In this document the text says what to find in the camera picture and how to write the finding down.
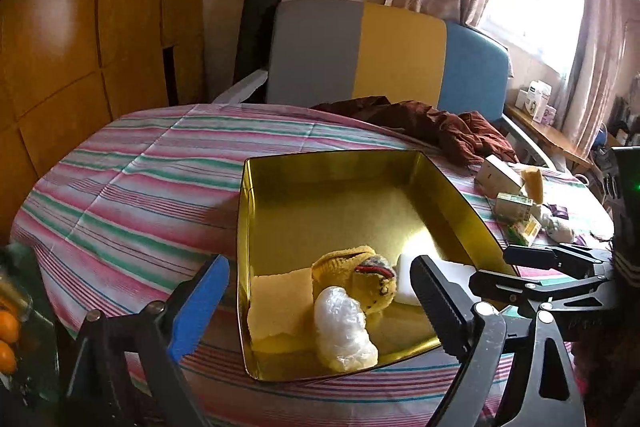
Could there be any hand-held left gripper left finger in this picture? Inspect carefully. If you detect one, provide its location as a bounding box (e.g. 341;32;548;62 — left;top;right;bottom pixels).
52;253;231;427

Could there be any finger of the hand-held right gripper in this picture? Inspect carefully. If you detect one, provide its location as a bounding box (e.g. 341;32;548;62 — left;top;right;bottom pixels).
504;243;615;272
469;268;616;314

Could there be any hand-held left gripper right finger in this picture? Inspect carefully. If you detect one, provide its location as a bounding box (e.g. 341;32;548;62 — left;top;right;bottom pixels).
410;254;588;427

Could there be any green and white box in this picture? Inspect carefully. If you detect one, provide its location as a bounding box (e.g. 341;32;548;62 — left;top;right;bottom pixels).
495;192;535;221
507;217;542;246

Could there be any yellow sponge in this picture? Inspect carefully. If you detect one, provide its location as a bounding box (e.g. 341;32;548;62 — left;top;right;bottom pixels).
520;167;545;204

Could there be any gold tin box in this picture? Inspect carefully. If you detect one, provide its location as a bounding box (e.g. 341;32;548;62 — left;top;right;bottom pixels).
236;150;521;383

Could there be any white tissue wad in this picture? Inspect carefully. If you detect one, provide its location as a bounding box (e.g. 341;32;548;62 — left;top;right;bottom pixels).
542;214;576;243

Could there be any white flat block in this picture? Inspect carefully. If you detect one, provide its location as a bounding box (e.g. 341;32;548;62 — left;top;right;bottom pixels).
395;253;476;306

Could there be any yellow flat cloth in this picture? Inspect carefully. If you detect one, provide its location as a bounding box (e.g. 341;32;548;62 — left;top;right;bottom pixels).
247;269;321;354

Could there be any white cardboard box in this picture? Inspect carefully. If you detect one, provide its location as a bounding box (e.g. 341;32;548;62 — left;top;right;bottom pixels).
474;154;523;195

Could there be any white crumpled plastic bag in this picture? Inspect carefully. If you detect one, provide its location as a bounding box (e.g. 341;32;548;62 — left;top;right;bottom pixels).
314;286;379;373

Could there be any wooden desk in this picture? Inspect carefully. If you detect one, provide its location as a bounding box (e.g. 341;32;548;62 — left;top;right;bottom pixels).
505;102;596;170

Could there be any white box with blue top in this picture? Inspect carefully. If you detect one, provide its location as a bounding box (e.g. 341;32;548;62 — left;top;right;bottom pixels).
527;79;552;122

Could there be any glass side table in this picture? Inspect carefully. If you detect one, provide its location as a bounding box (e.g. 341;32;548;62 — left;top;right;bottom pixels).
0;242;63;405

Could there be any brown garment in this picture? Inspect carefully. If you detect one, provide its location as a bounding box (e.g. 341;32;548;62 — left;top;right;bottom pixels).
310;96;518;166

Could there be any orange fruit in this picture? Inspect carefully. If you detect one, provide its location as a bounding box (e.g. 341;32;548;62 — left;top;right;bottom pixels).
0;309;21;344
0;341;17;375

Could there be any grey yellow blue headboard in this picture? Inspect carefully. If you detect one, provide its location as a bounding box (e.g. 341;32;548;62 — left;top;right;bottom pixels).
265;0;511;122

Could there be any wooden wardrobe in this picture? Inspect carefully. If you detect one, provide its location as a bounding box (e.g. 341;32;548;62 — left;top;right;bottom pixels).
0;0;207;233

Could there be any white bed rail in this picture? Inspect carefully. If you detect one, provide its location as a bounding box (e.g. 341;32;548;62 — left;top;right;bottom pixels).
502;114;553;170
212;69;268;104

